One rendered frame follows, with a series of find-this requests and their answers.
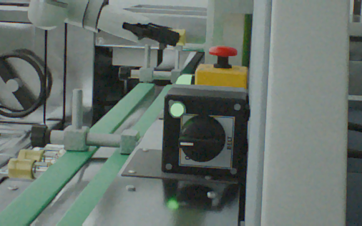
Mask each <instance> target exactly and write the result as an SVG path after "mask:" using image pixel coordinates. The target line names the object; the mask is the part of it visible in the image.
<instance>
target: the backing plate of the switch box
mask: <svg viewBox="0 0 362 226"><path fill-rule="evenodd" d="M121 176H128V177H155V178H165V179H174V180H192V181H201V182H219V183H228V184H239V182H240V178H239V177H217V176H207V175H190V174H180V173H170V172H162V150H161V149H137V151H136V152H135V154H134V156H133V157H132V159H131V160H130V161H129V163H128V164H127V166H126V168H125V169H124V170H123V172H122V173H121Z"/></svg>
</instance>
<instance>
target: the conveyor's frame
mask: <svg viewBox="0 0 362 226"><path fill-rule="evenodd" d="M163 109H164V107H163V108H162V110H161V112H160V113H159V114H158V115H157V117H156V118H155V120H154V122H153V123H152V124H151V126H150V127H149V128H148V130H147V132H146V133H145V134H144V137H143V138H142V139H141V142H140V143H139V144H138V145H137V146H136V147H135V149H134V151H133V152H132V154H131V155H130V156H129V157H128V159H127V161H126V162H125V163H124V165H123V166H122V168H121V170H120V171H119V172H118V174H117V176H116V177H115V178H114V179H113V180H112V183H111V184H110V185H109V187H108V188H107V190H106V191H105V193H104V194H103V195H102V197H101V199H100V200H99V201H98V203H97V205H96V206H95V207H94V209H93V210H92V211H91V213H90V214H89V216H88V218H87V219H86V220H85V222H84V223H83V224H82V226H238V211H239V203H240V202H239V200H240V182H239V184H228V183H219V182H201V181H192V180H174V179H165V178H155V177H128V176H121V173H122V172H123V170H124V169H125V168H126V166H127V164H128V163H129V161H130V160H131V159H132V157H133V156H134V154H135V152H136V151H137V149H162V124H163V119H159V117H160V115H161V113H162V112H163Z"/></svg>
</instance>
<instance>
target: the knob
mask: <svg viewBox="0 0 362 226"><path fill-rule="evenodd" d="M225 141H226V134H225V130H224V128H223V127H222V125H221V123H219V121H218V120H216V119H215V118H213V117H211V116H208V115H204V114H199V115H196V116H194V117H191V118H190V119H189V120H187V121H186V122H185V123H184V124H183V127H182V129H181V130H180V138H179V143H178V147H179V148H180V149H182V150H183V153H184V154H185V156H187V157H189V158H190V159H191V160H193V161H195V162H209V161H210V160H212V159H214V158H215V157H216V156H218V155H219V154H220V152H221V151H222V149H223V148H224V146H225Z"/></svg>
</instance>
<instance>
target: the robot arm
mask: <svg viewBox="0 0 362 226"><path fill-rule="evenodd" d="M28 17H29V20H30V21H31V23H32V24H33V25H34V26H36V27H39V28H41V29H53V28H57V27H59V26H61V25H62V23H63V22H65V23H68V24H71V25H74V26H78V27H80V28H85V29H88V30H91V31H95V32H97V33H100V31H101V30H104V31H106V32H108V33H110V34H113V35H117V36H120V37H123V38H126V39H129V40H131V41H133V42H142V41H144V40H145V39H146V38H148V39H152V40H155V41H157V42H161V43H163V44H167V45H169V46H173V47H176V43H177V40H178V37H179V35H180V34H179V32H176V31H173V30H170V29H172V28H169V27H167V26H161V25H159V24H155V23H152V22H150V19H149V18H147V17H146V16H142V15H140V14H134V13H132V12H130V11H127V10H124V9H120V8H118V7H115V6H109V0H31V2H30V5H29V10H28Z"/></svg>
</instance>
